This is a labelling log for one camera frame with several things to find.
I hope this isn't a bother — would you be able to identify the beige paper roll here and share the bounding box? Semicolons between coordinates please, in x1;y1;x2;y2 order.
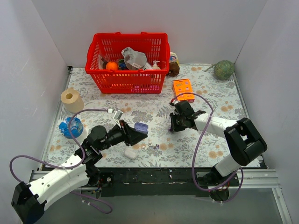
60;87;85;113

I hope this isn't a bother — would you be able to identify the green melon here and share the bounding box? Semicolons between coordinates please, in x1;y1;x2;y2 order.
204;60;235;81

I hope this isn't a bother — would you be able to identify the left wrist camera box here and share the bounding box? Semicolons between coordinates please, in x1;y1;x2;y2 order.
111;110;123;126

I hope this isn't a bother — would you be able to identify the blue wrapped tissue roll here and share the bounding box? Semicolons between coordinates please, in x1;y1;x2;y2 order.
58;117;87;139

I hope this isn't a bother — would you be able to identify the orange snack box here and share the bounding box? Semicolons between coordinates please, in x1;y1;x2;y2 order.
172;79;195;103

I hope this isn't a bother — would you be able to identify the dark green toy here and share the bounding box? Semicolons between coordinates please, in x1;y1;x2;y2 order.
117;58;128;70

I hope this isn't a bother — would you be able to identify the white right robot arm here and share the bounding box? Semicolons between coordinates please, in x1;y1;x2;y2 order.
169;100;267;191

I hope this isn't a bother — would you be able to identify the orange fruit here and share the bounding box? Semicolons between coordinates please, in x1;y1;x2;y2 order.
106;61;118;71

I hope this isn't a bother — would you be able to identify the floral patterned table mat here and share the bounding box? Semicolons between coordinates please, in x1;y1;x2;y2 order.
45;63;255;168

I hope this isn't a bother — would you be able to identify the lavender earbud charging case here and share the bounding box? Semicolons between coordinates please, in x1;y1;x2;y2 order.
134;122;149;134

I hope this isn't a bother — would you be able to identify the brown jar with label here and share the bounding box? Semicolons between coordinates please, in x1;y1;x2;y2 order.
166;52;180;77

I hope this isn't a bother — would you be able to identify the white earbud charging case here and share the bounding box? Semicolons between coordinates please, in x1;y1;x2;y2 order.
124;149;137;160

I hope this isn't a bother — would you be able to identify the grey crumpled bag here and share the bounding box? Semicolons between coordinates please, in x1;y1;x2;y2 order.
121;47;147;70

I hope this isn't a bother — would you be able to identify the red plastic shopping basket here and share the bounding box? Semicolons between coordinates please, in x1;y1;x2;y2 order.
85;32;170;94

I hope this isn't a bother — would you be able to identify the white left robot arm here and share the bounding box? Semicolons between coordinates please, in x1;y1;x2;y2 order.
11;120;148;224

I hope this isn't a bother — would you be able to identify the white pump bottle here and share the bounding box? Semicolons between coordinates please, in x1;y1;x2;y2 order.
152;61;161;70

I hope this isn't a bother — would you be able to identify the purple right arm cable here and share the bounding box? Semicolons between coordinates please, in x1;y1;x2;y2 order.
170;92;245;203

